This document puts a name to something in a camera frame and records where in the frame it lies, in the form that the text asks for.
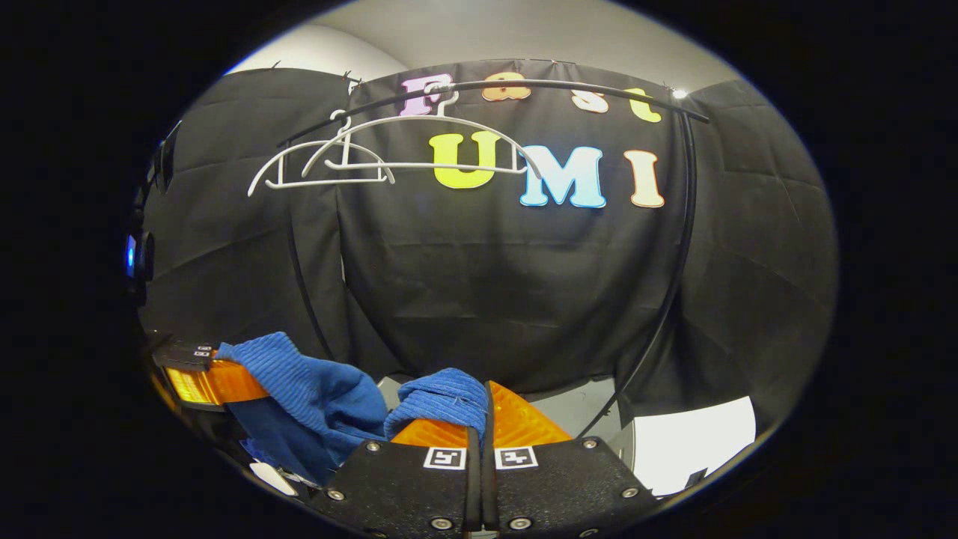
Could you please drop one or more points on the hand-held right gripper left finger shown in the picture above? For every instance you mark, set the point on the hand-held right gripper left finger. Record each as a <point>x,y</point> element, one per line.
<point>404,486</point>

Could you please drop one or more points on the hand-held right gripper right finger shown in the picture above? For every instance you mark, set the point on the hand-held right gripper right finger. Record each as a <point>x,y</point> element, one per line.
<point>561,486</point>

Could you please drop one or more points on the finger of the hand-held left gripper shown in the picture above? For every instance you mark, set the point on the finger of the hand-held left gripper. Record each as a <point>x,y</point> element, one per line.
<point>217,382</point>

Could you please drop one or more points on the white clothes hanger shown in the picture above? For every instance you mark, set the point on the white clothes hanger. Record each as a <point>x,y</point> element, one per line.
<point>419,120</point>
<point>299,153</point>

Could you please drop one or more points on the black clothes rack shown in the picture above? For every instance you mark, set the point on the black clothes rack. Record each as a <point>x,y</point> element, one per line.
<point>685,224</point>

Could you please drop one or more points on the white flat board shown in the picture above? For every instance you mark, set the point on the white flat board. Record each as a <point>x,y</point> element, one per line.
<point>692,445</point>

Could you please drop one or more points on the black backdrop cloth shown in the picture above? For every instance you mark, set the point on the black backdrop cloth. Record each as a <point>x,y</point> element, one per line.
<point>486,284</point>

